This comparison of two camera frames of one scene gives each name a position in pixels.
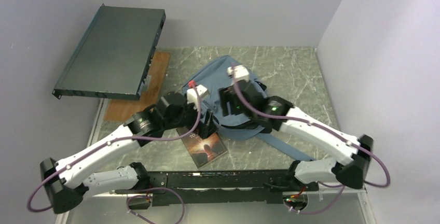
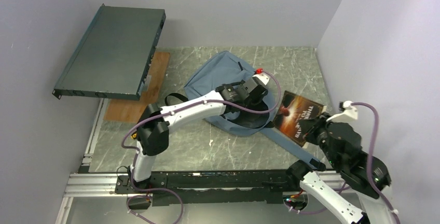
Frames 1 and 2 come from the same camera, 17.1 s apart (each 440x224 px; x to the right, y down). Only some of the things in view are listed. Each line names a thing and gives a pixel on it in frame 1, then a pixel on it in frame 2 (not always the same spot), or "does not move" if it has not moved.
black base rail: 221,188 does not move
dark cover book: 202,151 to 293,109
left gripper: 208,126 to 243,82
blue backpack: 215,75 does not move
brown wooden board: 121,109 does not move
